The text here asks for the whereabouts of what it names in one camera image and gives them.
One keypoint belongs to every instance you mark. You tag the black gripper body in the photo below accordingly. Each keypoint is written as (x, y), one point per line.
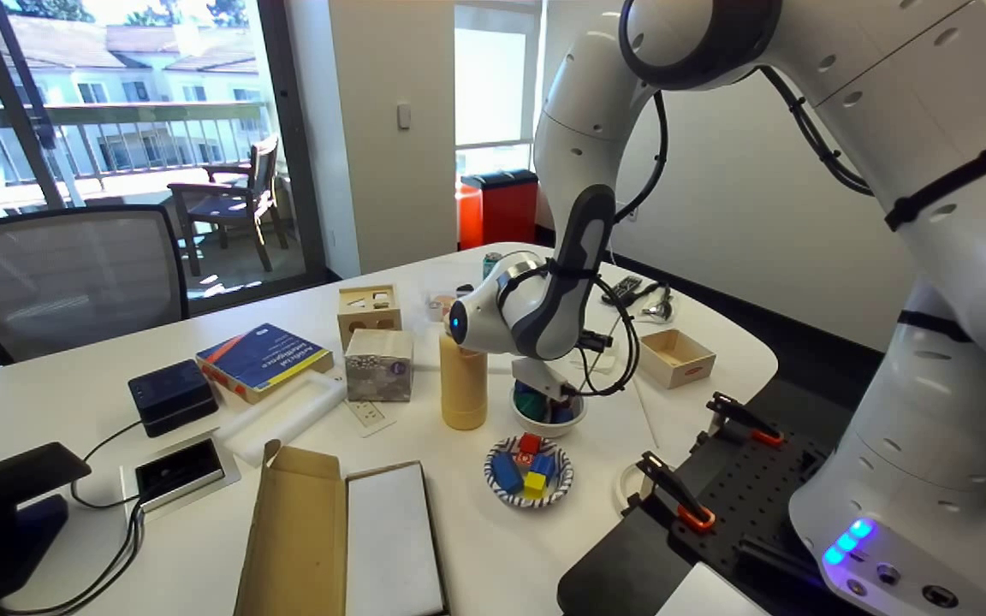
(542, 376)

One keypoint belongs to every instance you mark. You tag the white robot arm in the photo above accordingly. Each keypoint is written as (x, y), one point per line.
(948, 286)

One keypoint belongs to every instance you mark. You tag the white bowl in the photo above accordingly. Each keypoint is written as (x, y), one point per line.
(546, 430)

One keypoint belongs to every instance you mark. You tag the bowl with red blue items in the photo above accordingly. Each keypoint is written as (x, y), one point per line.
(496, 487)

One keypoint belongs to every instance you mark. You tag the red block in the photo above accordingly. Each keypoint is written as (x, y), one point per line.
(529, 444)

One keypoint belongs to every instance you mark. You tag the blue block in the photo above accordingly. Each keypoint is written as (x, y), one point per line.
(508, 472)

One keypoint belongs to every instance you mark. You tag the tan plastic bottle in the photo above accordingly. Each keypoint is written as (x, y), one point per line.
(463, 389)

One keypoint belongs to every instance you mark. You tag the yellow block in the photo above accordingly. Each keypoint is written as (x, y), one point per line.
(536, 482)

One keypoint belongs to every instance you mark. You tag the open wooden tray box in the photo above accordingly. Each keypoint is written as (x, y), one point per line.
(675, 367)

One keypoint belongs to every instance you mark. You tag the black orange clamp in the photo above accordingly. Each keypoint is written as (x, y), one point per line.
(675, 495)
(744, 418)

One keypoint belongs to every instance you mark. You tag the red storage bin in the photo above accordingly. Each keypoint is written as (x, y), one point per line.
(505, 208)

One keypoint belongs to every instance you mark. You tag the wooden shape sorter box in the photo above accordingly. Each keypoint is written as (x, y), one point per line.
(366, 311)

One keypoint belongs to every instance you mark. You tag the flat white box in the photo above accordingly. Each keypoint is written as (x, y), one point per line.
(392, 540)

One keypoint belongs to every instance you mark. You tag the white paper sheet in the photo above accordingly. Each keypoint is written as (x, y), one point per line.
(711, 592)

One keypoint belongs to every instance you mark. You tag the long white foam block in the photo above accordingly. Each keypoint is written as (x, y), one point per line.
(282, 418)

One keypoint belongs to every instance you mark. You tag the brown cardboard box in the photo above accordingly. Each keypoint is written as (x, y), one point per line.
(292, 533)

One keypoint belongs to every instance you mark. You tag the blue book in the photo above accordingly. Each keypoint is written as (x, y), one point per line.
(266, 357)

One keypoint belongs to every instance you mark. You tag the wooden patio chair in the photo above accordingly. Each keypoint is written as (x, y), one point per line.
(266, 173)

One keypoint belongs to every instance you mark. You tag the small black box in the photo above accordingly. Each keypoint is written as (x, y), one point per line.
(171, 393)

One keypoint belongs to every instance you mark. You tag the mesh office chair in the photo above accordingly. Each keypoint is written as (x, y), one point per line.
(67, 278)

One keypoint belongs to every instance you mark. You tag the balcony railing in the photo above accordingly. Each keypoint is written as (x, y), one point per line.
(117, 109)

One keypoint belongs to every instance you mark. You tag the small tablet monitor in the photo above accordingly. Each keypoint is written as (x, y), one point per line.
(1, 490)

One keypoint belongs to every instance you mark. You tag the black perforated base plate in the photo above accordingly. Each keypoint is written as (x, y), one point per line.
(744, 490)

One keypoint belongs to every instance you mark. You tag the white light switch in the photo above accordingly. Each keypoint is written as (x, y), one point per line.
(403, 116)

